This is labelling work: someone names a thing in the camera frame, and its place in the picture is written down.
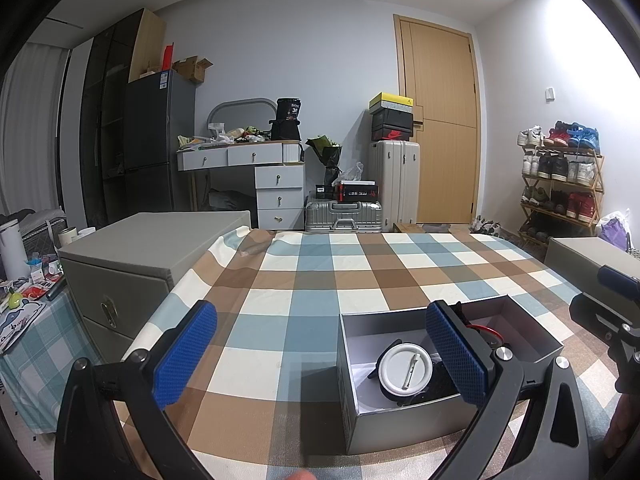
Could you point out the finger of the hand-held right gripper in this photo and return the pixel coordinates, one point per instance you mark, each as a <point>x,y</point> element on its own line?
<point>620,280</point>
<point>600,317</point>

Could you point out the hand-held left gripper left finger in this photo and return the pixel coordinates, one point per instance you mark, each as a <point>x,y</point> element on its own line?
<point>185,355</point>

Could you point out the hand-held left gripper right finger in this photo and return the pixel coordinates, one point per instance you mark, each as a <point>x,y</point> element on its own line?
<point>457,355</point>

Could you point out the white round lid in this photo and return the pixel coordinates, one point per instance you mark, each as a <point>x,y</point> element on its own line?
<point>405,372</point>

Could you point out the grey cardboard box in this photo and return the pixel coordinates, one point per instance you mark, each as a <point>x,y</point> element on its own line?
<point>395,425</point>

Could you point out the person's right hand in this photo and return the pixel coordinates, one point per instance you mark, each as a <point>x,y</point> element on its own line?
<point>622,427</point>

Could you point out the grey nightstand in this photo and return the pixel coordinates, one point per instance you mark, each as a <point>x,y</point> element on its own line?
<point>580,260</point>
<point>130,260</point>

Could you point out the purple and white plastic bag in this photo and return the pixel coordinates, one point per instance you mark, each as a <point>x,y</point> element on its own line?
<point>615,232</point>

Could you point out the wooden shoe rack with shoes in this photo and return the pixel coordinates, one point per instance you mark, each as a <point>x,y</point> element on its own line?
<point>562,167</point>

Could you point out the shoes on floor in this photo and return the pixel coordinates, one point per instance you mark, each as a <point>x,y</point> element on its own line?
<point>487,226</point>

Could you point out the teal checked tablecloth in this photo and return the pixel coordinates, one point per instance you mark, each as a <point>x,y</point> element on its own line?
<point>35,360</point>

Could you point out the plaid blanket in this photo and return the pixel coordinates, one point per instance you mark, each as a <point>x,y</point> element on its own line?
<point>320,280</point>

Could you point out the paper cup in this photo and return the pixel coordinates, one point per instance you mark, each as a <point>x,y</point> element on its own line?
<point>67,237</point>

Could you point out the silver suitcase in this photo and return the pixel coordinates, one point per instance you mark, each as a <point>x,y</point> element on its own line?
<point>345,216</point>

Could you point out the white upright suitcase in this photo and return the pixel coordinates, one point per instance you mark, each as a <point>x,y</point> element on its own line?
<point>395,182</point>

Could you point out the grey fabric basket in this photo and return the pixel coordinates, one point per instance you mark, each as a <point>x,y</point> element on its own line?
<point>42,232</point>

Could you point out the black and red box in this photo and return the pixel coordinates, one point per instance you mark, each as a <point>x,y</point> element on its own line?
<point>357,191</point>

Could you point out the white dressing table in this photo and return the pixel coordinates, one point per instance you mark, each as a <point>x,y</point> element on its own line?
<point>277,185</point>

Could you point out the white thermos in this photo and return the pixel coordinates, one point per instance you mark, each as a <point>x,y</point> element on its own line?
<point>12,252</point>

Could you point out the small black box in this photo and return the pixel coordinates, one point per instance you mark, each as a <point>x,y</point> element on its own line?
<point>324,192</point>

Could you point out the clear plastic bag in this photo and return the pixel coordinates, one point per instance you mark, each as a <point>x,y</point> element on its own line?
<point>352,172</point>

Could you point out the dark grey fridge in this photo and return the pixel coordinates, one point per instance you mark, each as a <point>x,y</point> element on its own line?
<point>157,135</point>

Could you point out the black shoe box red logo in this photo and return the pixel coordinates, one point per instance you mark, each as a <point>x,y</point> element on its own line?
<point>392,134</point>

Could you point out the dark wrapped bouquet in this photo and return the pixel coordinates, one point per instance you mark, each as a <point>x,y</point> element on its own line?
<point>325,155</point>

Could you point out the dark wardrobe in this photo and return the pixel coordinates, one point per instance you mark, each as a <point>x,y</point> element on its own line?
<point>105,125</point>

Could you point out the wooden door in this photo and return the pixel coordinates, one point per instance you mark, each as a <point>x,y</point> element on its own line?
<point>440,110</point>

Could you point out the grey framed mirror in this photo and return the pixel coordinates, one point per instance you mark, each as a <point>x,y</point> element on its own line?
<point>240,112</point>

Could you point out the black bucket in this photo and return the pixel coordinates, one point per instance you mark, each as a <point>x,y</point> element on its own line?
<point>286,120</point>

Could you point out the yellow shoe box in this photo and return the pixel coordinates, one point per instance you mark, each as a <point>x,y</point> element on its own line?
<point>391,102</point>

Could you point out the grey curtain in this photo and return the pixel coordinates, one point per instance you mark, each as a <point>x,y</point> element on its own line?
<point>30,130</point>

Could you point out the open cardboard box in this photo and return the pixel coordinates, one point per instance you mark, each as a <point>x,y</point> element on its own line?
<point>192,71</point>

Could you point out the red packet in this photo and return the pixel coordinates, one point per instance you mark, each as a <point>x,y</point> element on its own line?
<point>169,59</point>

